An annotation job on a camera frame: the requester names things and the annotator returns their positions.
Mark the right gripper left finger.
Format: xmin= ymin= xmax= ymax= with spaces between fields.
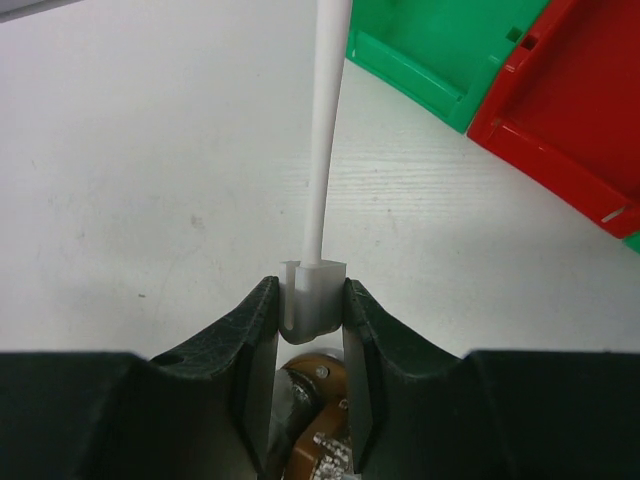
xmin=1 ymin=276 xmax=279 ymax=479

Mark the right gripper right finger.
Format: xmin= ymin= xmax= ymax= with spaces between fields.
xmin=343 ymin=280 xmax=639 ymax=479

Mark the grey glass cup with holder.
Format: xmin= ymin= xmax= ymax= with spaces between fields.
xmin=263 ymin=368 xmax=323 ymax=479

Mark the clear acrylic toothbrush rack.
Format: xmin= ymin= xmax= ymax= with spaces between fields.
xmin=311 ymin=432 xmax=358 ymax=480

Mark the white toothbrush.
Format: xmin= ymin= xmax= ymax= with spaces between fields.
xmin=279 ymin=0 xmax=353 ymax=345

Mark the brown oval wooden tray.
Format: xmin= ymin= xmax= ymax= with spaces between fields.
xmin=281 ymin=350 xmax=354 ymax=479

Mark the green bin with cups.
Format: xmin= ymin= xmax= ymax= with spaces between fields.
xmin=623 ymin=232 xmax=640 ymax=254

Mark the red bin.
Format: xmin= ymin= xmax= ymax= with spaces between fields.
xmin=468 ymin=1 xmax=639 ymax=239

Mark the green bin with toothbrushes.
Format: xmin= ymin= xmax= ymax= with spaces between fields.
xmin=346 ymin=0 xmax=547 ymax=133

